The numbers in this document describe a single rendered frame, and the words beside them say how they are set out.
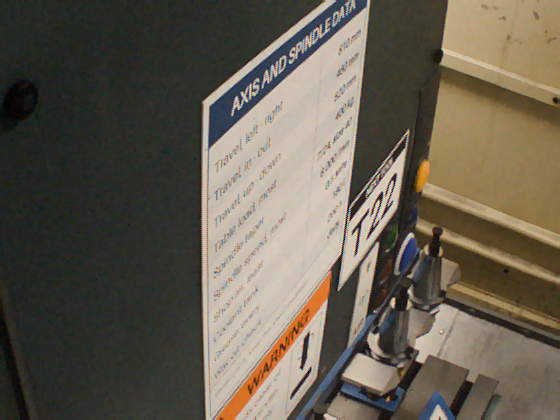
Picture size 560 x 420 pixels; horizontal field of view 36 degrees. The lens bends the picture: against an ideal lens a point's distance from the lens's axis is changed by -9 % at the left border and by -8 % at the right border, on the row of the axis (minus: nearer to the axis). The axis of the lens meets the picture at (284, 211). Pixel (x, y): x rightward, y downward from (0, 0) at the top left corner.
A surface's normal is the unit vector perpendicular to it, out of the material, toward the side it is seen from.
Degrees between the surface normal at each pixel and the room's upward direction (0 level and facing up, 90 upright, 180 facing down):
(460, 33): 90
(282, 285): 90
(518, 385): 24
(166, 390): 90
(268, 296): 90
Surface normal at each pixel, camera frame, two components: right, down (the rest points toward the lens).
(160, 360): 0.88, 0.34
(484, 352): -0.15, -0.48
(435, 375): 0.06, -0.77
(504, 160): -0.47, 0.54
